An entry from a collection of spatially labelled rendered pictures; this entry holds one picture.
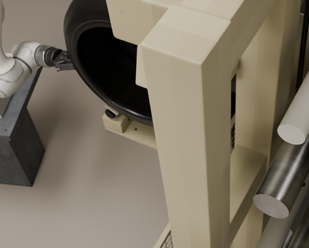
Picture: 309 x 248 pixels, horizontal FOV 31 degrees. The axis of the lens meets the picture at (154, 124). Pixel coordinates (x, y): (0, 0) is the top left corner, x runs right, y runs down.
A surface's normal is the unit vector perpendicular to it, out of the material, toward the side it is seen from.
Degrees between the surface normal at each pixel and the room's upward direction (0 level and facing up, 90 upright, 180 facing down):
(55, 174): 0
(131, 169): 0
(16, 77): 70
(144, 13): 90
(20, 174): 90
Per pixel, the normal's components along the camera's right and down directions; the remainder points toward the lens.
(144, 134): -0.10, -0.62
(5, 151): -0.18, 0.78
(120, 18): -0.50, 0.71
